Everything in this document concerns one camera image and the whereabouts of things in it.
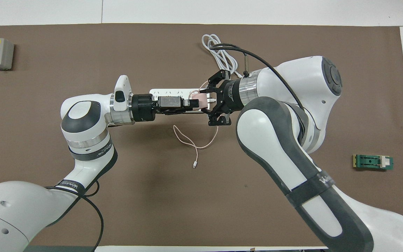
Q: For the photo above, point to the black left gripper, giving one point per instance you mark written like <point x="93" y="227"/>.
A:
<point x="143" y="108"/>

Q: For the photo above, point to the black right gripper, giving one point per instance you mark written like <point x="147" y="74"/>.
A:
<point x="231" y="95"/>

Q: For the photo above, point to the pink charger adapter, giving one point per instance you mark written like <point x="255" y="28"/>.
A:
<point x="204" y="98"/>

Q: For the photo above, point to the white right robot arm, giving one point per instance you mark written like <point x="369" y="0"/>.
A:
<point x="289" y="84"/>

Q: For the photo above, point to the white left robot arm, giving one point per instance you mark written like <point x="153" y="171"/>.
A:
<point x="82" y="119"/>

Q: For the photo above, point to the white power strip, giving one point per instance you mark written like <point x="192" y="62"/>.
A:
<point x="168" y="92"/>

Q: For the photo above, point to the brown table mat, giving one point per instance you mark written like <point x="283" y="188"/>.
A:
<point x="152" y="210"/>

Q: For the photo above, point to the green knife switch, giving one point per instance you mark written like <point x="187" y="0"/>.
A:
<point x="369" y="162"/>

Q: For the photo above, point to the grey switch box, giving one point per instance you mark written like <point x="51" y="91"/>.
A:
<point x="4" y="52"/>

